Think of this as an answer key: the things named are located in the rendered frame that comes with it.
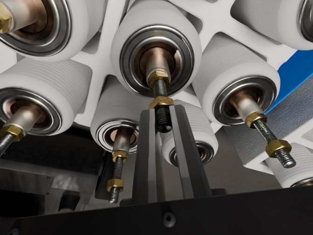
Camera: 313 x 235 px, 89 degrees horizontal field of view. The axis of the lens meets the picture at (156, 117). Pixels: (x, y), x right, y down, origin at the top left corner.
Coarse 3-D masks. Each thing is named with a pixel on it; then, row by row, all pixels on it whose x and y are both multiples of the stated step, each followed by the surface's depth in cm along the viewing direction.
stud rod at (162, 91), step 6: (156, 84) 13; (162, 84) 12; (156, 90) 12; (162, 90) 12; (156, 96) 12; (162, 96) 11; (162, 108) 10; (156, 114) 10; (162, 114) 10; (168, 114) 10; (156, 120) 10; (162, 120) 9; (168, 120) 9; (162, 126) 9; (168, 126) 9; (162, 132) 10
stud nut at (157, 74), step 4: (156, 72) 13; (160, 72) 13; (164, 72) 13; (152, 76) 13; (156, 76) 13; (160, 76) 13; (164, 76) 13; (148, 80) 13; (152, 80) 13; (164, 80) 13; (168, 80) 13; (152, 84) 13; (168, 84) 13; (152, 88) 14; (168, 88) 14
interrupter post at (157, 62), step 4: (152, 56) 15; (156, 56) 15; (160, 56) 15; (148, 60) 16; (152, 60) 15; (156, 60) 15; (160, 60) 15; (164, 60) 15; (148, 64) 15; (152, 64) 14; (156, 64) 14; (160, 64) 14; (164, 64) 14; (148, 68) 14; (152, 68) 14; (156, 68) 13; (160, 68) 13; (164, 68) 14; (168, 68) 14; (148, 72) 14; (152, 72) 14; (168, 72) 14; (148, 76) 14; (168, 76) 14; (148, 84) 14
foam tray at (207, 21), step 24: (120, 0) 18; (192, 0) 19; (216, 0) 19; (192, 24) 25; (216, 24) 20; (240, 24) 21; (0, 48) 21; (96, 48) 24; (264, 48) 23; (288, 48) 23; (0, 72) 23; (96, 72) 24; (96, 96) 27; (192, 96) 28
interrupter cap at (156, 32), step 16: (144, 32) 14; (160, 32) 14; (176, 32) 14; (128, 48) 15; (144, 48) 15; (160, 48) 15; (176, 48) 15; (192, 48) 15; (128, 64) 16; (144, 64) 16; (176, 64) 16; (192, 64) 16; (128, 80) 17; (144, 80) 17; (176, 80) 17
